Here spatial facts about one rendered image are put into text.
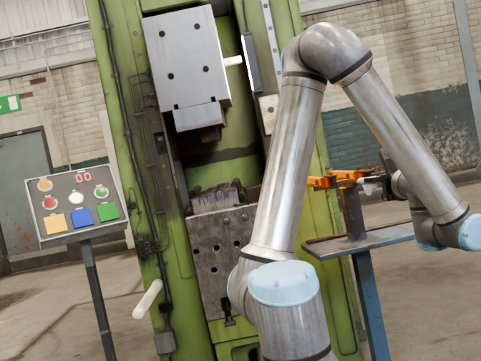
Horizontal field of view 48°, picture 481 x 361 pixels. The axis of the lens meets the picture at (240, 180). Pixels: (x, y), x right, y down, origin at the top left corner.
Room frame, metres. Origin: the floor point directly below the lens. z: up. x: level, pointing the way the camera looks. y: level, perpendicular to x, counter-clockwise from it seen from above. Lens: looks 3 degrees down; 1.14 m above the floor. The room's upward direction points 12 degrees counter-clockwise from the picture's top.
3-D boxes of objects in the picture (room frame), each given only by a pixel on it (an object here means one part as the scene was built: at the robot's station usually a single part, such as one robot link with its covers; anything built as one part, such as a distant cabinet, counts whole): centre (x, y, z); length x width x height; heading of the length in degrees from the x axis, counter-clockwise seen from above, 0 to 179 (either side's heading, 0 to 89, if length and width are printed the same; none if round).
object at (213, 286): (2.49, 0.06, 0.69); 0.56 x 0.38 x 0.45; 179
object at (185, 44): (2.48, 0.08, 1.56); 0.42 x 0.39 x 0.40; 179
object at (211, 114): (2.48, 0.12, 1.32); 0.42 x 0.20 x 0.10; 179
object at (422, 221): (1.44, -0.49, 0.83); 0.12 x 0.09 x 0.12; 16
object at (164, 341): (2.40, 0.48, 0.36); 0.09 x 0.07 x 0.12; 89
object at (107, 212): (2.13, 0.54, 1.01); 0.07 x 0.05 x 0.07; 114
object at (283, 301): (1.15, -0.04, 0.79); 0.17 x 0.15 x 0.18; 16
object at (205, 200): (2.48, 0.12, 0.96); 0.42 x 0.20 x 0.09; 179
